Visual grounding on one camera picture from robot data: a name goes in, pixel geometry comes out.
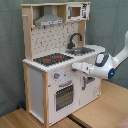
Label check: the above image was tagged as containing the black toy faucet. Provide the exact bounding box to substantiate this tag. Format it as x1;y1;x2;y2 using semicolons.
66;32;83;50

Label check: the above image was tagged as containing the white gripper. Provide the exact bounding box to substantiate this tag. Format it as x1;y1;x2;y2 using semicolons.
72;62;91;74

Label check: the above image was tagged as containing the toy microwave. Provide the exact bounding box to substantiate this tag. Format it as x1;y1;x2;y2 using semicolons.
66;3;90;21

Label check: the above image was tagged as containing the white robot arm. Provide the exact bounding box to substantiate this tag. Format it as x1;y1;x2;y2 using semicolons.
72;31;128;79

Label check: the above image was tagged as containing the black toy stovetop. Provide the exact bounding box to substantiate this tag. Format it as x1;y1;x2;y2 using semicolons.
34;53;71;66

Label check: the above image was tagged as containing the grey ice dispenser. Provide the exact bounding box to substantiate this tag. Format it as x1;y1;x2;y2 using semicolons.
87;77;95;84

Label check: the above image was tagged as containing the grey range hood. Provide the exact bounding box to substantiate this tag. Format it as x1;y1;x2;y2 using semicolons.
34;5;64;27

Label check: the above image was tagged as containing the wooden toy kitchen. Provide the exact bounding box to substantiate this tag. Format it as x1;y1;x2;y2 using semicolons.
22;2;104;128

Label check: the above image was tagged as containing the grey toy sink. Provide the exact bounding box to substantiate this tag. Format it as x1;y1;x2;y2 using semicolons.
65;47;95;56

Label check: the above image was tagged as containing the toy oven door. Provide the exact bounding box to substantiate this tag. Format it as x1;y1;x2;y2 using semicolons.
55;84;74;111

